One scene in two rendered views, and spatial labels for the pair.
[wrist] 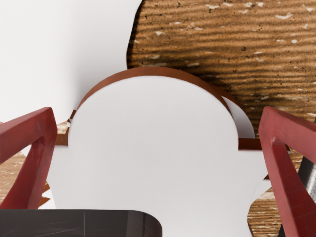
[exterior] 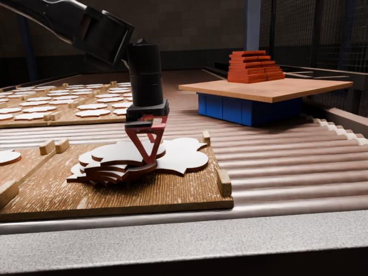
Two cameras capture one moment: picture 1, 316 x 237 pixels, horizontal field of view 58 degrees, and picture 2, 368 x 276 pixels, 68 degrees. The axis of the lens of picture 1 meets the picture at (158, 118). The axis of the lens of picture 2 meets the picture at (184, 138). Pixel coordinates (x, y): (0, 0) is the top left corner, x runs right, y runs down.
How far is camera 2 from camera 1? 0.51 m
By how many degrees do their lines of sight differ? 75
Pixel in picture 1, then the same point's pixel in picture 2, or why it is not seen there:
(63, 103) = not seen: hidden behind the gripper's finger
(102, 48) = (164, 165)
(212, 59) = (156, 184)
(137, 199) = (130, 148)
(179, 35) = (164, 179)
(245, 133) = (141, 168)
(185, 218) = (119, 153)
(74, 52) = (164, 161)
